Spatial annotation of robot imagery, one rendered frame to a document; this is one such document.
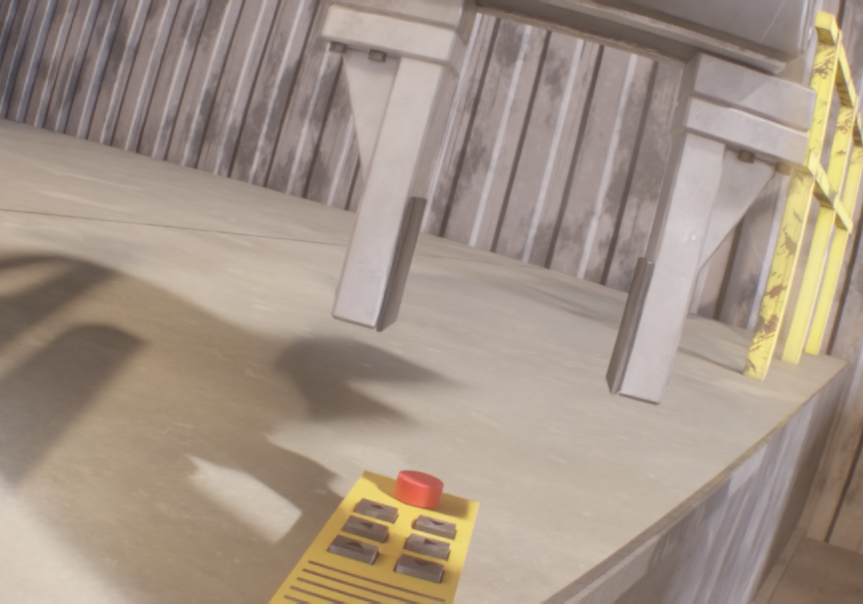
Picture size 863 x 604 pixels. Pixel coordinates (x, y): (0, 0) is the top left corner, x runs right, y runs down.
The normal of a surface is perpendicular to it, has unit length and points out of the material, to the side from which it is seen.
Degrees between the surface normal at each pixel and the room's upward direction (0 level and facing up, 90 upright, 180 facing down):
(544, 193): 90
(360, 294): 90
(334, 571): 0
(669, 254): 90
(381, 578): 0
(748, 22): 90
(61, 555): 0
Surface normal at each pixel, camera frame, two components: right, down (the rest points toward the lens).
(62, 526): 0.26, -0.96
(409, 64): -0.10, 0.08
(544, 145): -0.45, -0.03
